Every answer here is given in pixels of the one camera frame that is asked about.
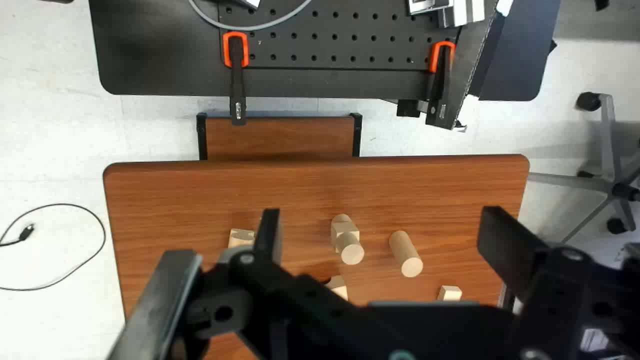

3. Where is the notched wooden block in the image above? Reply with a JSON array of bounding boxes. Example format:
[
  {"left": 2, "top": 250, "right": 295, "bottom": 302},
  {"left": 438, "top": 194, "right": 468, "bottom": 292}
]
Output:
[{"left": 325, "top": 277, "right": 348, "bottom": 301}]

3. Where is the hand saw blade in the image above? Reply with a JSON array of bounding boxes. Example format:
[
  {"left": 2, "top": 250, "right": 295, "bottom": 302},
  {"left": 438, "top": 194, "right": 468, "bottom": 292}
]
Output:
[{"left": 445, "top": 12, "right": 495, "bottom": 130}]

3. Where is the black cable on floor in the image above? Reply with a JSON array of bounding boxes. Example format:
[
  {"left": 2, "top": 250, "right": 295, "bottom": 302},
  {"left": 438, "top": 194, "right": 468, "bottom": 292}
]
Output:
[{"left": 0, "top": 203, "right": 108, "bottom": 295}]

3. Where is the black perforated workbench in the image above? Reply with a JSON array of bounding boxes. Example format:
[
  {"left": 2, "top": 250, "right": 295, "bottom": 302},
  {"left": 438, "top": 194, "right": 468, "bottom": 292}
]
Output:
[{"left": 87, "top": 0, "right": 560, "bottom": 100}]

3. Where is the right orange black clamp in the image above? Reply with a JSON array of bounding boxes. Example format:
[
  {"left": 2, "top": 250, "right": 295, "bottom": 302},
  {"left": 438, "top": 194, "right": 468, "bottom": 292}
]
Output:
[{"left": 426, "top": 40, "right": 455, "bottom": 128}]

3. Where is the wooden lower shelf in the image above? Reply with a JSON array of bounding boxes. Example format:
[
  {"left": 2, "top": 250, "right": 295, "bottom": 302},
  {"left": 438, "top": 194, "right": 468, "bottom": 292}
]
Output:
[{"left": 196, "top": 112, "right": 361, "bottom": 160}]

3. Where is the grey office chair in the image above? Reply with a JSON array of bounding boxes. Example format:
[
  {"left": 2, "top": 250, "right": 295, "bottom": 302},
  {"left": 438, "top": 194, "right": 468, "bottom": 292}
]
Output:
[{"left": 528, "top": 92, "right": 640, "bottom": 242}]

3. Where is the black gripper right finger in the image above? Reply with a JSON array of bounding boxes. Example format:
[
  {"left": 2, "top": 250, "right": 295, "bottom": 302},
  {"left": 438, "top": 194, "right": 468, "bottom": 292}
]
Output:
[{"left": 477, "top": 207, "right": 550, "bottom": 299}]

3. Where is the wooden arch block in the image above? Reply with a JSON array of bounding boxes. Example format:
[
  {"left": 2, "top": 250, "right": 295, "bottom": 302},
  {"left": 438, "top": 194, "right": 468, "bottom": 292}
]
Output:
[{"left": 227, "top": 228, "right": 256, "bottom": 249}]

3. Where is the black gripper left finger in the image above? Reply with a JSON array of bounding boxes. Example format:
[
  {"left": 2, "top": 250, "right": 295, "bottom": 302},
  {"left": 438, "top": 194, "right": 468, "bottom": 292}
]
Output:
[{"left": 253, "top": 209, "right": 281, "bottom": 262}]

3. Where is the orange black clamp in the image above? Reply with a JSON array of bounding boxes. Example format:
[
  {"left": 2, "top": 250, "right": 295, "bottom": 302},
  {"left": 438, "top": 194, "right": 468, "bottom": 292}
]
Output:
[
  {"left": 222, "top": 33, "right": 249, "bottom": 126},
  {"left": 426, "top": 40, "right": 455, "bottom": 128}
]

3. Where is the flat wooden rectangular block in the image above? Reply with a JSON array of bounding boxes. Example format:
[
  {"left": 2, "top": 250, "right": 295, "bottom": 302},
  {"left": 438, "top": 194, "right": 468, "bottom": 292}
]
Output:
[{"left": 438, "top": 286, "right": 464, "bottom": 301}]

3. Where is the plain wooden cylinder block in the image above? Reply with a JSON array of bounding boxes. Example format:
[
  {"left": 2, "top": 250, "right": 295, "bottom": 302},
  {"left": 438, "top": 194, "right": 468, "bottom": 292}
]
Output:
[{"left": 388, "top": 230, "right": 423, "bottom": 278}]

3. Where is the left orange black clamp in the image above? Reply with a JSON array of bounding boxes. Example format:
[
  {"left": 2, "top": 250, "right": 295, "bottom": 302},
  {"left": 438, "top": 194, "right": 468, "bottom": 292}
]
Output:
[{"left": 222, "top": 33, "right": 249, "bottom": 126}]

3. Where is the wooden cylinder with cube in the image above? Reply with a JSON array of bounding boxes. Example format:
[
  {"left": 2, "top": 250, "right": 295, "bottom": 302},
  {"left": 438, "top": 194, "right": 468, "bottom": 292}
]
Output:
[{"left": 329, "top": 215, "right": 364, "bottom": 267}]

